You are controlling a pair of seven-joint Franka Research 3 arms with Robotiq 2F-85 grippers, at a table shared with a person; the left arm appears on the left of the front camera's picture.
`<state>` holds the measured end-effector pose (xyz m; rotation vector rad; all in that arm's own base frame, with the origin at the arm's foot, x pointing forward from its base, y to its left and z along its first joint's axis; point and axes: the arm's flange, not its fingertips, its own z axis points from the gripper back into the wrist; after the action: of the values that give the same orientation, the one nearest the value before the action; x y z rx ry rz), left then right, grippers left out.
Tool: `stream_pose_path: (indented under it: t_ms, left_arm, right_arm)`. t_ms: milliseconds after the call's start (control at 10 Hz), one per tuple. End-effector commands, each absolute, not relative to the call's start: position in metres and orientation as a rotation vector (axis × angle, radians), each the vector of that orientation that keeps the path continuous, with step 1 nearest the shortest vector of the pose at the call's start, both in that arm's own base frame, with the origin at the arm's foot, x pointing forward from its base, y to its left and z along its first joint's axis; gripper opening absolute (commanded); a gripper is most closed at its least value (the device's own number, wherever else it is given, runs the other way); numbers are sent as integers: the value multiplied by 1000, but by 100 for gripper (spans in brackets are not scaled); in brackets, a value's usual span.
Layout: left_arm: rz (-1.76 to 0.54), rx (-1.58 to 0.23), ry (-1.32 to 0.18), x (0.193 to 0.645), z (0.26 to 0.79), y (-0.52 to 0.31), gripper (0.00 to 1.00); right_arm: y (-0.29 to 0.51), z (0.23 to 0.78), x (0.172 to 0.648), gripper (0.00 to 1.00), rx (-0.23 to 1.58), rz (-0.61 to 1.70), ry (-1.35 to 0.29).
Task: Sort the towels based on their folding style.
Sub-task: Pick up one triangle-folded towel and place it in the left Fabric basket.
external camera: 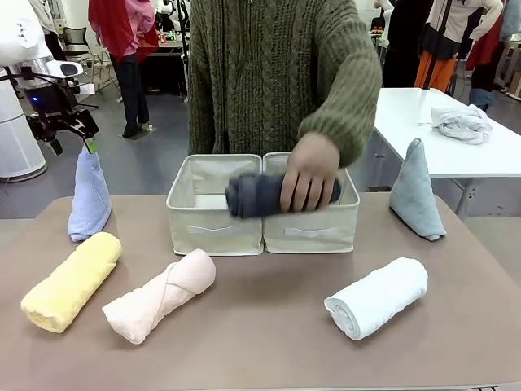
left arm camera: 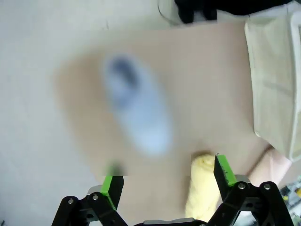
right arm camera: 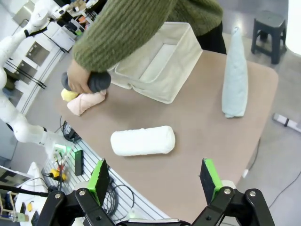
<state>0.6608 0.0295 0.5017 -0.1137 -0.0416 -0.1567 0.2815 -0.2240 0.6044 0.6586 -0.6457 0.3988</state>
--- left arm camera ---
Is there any cream fabric storage box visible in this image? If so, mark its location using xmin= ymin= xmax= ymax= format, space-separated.
xmin=244 ymin=7 xmax=301 ymax=163

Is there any periwinkle blue towel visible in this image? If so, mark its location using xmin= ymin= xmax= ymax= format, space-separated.
xmin=103 ymin=55 xmax=174 ymax=157

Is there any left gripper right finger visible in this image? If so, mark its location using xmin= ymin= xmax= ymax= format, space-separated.
xmin=206 ymin=154 xmax=296 ymax=226

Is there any yellow towel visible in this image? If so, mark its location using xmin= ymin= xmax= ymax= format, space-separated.
xmin=185 ymin=152 xmax=224 ymax=221

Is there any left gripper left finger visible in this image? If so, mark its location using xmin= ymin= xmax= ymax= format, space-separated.
xmin=52 ymin=166 xmax=132 ymax=226

